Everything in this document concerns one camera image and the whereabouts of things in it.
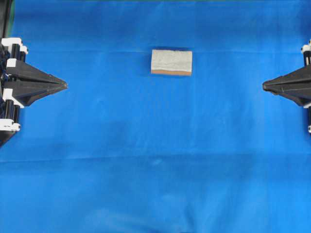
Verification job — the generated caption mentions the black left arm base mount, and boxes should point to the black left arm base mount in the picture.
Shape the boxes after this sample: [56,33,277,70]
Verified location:
[0,0,15,38]

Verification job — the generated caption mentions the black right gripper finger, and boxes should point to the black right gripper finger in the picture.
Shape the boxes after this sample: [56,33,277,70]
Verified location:
[262,85,310,106]
[262,65,311,87]

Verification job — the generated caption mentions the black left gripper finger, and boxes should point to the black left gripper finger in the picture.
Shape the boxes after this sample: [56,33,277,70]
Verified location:
[6,58,67,85]
[2,81,68,108]

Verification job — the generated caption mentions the blue table cloth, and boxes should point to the blue table cloth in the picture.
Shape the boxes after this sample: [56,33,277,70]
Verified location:
[0,0,311,233]

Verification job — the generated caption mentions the grey and tan sponge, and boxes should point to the grey and tan sponge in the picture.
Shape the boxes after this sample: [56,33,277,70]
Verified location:
[151,50,192,76]

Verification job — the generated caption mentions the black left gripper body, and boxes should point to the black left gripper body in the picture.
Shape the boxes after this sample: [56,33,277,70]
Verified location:
[0,37,28,132]

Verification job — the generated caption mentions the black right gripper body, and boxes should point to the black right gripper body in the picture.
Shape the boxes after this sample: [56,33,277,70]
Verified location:
[301,40,311,133]

